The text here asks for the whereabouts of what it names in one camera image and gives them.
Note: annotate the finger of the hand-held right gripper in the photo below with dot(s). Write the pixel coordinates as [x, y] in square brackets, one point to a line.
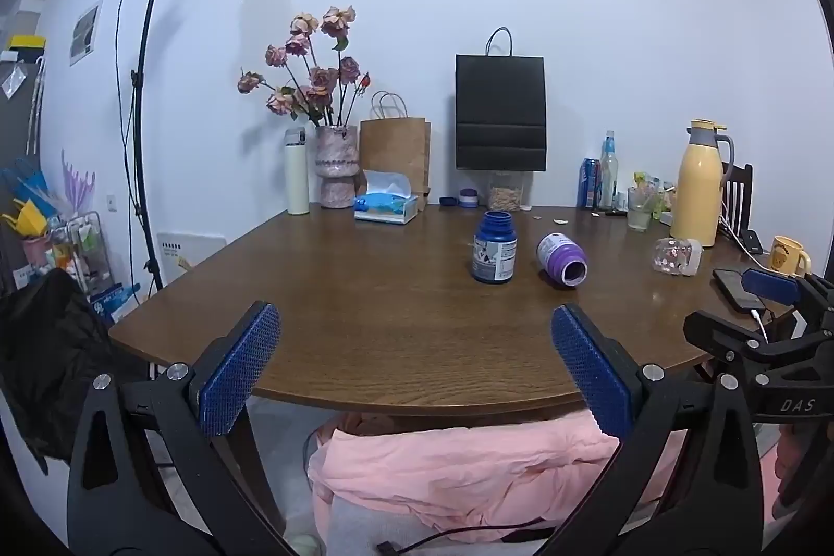
[772, 286]
[717, 338]

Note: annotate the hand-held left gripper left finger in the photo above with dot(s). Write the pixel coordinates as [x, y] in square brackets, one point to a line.
[240, 370]

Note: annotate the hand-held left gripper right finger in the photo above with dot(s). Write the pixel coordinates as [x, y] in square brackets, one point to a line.
[590, 377]

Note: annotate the purple bottle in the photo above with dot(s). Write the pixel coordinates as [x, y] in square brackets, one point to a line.
[560, 259]

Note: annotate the glass cup with plant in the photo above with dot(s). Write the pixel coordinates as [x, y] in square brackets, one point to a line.
[640, 211]

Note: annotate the yellow mug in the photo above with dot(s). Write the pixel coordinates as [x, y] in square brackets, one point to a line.
[785, 256]

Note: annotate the black smartphone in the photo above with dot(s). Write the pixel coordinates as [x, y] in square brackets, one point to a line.
[736, 286]

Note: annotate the black power adapter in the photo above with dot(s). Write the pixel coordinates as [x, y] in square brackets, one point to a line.
[750, 242]

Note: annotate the clear plastic jar lying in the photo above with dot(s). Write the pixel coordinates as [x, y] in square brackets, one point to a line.
[674, 256]

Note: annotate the dark wooden chair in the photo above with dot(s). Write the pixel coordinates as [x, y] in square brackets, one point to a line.
[743, 198]

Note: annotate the yellow thermos jug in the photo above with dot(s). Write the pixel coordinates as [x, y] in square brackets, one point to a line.
[697, 191]

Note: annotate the blue packet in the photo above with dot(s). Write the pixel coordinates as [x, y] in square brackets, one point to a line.
[114, 300]

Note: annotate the blue plastic jar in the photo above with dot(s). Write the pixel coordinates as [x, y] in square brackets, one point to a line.
[494, 250]

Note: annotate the pink cloth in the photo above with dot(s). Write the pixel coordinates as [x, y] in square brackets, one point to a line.
[456, 465]

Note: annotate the black jacket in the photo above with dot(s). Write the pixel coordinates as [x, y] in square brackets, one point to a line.
[52, 347]

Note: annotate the blue drink can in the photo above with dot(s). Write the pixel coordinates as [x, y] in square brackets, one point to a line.
[588, 185]

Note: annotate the clear bottle with blue label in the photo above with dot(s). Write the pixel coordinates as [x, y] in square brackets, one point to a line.
[608, 172]

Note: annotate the clear jar of nuts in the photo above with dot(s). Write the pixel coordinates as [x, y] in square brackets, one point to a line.
[505, 194]

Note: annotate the white thermos bottle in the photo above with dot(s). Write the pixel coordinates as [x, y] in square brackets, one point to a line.
[297, 172]

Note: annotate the small purple white jar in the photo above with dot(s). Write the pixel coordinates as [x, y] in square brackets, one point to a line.
[468, 199]

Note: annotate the blue tissue box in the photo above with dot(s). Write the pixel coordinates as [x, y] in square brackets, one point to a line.
[384, 209]

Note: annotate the pink marbled vase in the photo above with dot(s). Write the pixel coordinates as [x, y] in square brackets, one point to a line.
[337, 165]

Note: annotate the purple clothes hangers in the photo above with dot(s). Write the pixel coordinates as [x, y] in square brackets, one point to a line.
[78, 181]

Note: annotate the black light stand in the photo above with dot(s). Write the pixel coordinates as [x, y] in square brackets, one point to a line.
[140, 139]

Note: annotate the brown paper bag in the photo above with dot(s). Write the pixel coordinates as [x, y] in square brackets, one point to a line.
[394, 145]

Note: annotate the black paper bag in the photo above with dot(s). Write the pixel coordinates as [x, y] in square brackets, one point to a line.
[500, 113]

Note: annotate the blue clothes hangers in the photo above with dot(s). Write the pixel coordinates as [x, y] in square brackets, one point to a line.
[26, 185]

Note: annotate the dried pink roses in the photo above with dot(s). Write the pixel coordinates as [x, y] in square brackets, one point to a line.
[320, 77]

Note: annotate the dark grey cabinet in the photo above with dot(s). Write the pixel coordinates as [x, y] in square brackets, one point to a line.
[16, 139]

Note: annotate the yellow black box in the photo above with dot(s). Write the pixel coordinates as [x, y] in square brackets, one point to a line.
[27, 41]

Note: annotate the wall poster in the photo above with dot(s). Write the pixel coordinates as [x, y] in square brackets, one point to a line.
[85, 31]

